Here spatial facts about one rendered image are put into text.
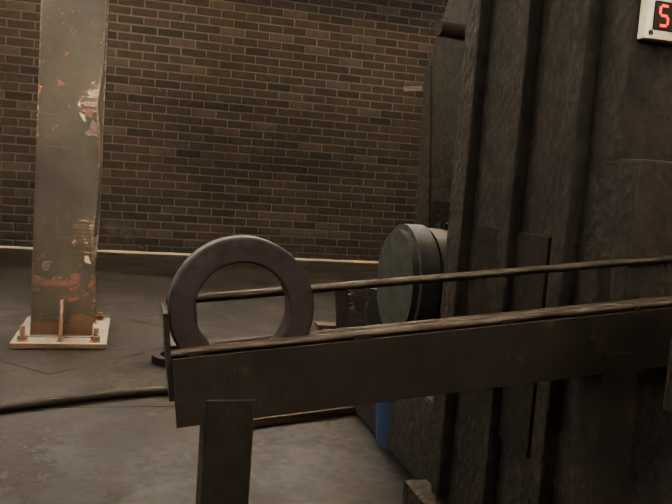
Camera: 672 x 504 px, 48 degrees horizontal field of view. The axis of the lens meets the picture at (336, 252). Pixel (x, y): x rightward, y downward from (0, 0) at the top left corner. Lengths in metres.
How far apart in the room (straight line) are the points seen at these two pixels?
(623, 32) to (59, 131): 2.59
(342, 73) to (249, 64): 0.89
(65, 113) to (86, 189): 0.33
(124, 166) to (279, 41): 1.83
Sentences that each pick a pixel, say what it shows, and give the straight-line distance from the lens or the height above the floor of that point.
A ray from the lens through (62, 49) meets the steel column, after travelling 3.48.
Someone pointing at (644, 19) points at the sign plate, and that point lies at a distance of 1.31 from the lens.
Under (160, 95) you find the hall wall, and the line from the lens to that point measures 7.03.
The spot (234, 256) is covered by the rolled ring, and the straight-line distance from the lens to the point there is 0.93.
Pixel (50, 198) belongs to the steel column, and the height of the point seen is 0.63.
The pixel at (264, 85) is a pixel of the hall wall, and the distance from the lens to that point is 7.13.
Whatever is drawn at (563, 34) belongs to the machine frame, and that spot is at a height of 1.10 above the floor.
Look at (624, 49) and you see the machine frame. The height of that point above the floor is 1.05.
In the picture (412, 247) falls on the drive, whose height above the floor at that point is 0.62.
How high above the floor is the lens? 0.81
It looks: 6 degrees down
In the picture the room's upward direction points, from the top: 4 degrees clockwise
